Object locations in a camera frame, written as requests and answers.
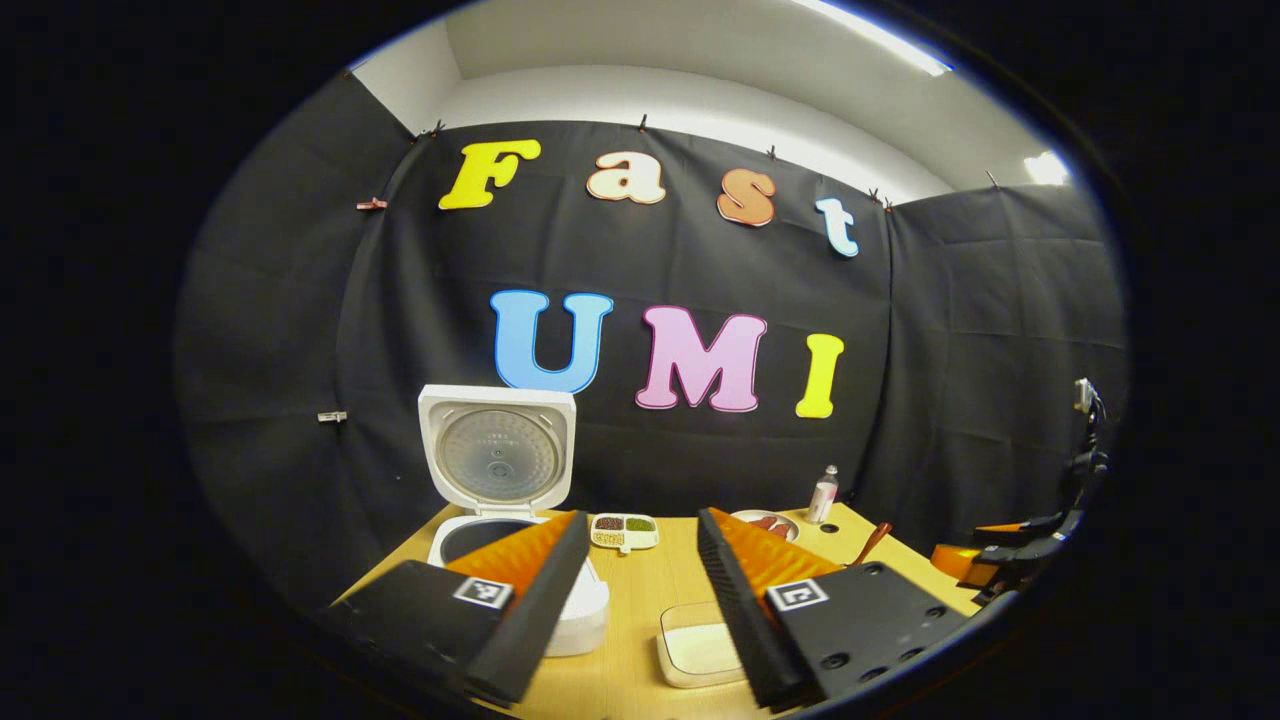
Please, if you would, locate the small pink label bottle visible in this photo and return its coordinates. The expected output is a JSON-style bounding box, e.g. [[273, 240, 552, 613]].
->
[[808, 465, 840, 525]]

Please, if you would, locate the white round plate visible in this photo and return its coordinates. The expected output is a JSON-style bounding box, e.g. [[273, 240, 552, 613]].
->
[[730, 510, 801, 544]]

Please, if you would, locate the black backdrop cloth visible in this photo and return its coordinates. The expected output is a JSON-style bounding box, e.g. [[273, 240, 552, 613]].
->
[[175, 70, 1129, 611]]

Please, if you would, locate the brown wooden spoon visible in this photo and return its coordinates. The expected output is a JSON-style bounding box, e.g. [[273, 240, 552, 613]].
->
[[848, 522, 893, 568]]

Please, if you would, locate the long ceiling strip light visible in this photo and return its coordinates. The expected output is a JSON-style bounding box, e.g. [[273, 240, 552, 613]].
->
[[790, 0, 953, 78]]

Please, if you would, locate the white divided bean dish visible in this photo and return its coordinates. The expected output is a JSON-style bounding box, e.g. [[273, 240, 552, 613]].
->
[[590, 513, 660, 554]]

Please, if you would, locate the white rice cooker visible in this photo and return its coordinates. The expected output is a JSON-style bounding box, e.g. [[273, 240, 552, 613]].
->
[[418, 384, 611, 659]]

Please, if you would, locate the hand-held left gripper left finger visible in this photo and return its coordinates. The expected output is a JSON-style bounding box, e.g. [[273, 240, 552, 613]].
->
[[328, 510, 592, 707]]

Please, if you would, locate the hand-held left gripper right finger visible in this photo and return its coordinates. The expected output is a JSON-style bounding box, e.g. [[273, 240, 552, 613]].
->
[[697, 507, 969, 713]]

